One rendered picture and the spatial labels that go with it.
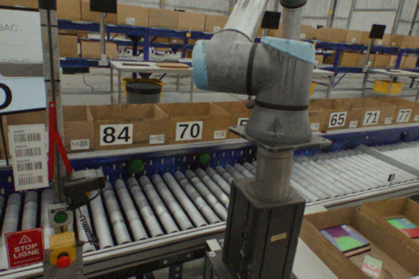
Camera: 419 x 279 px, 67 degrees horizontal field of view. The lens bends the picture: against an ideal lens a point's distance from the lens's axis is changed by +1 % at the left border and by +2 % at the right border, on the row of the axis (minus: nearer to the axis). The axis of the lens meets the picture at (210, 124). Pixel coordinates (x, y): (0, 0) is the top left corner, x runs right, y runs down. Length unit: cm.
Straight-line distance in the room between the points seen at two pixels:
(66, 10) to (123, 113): 427
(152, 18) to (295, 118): 559
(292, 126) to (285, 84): 11
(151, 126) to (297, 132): 100
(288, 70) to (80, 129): 111
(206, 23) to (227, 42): 581
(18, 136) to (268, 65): 70
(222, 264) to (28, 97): 83
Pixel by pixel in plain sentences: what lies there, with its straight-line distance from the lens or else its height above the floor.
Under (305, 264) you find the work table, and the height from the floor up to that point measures 75.
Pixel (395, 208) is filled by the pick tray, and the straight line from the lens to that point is 179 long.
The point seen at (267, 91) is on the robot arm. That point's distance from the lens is 86.
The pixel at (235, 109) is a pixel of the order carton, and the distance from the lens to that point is 225.
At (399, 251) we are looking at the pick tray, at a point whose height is 80.
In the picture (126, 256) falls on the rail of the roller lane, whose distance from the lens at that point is 128.
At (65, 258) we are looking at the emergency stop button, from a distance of 110.
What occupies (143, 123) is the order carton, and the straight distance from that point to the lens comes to 169.
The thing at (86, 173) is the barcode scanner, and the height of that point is 109.
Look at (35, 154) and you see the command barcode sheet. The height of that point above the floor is 115.
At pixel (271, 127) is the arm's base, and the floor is 130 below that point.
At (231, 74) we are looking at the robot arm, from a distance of 87.
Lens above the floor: 156
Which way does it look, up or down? 18 degrees down
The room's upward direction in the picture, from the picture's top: 6 degrees clockwise
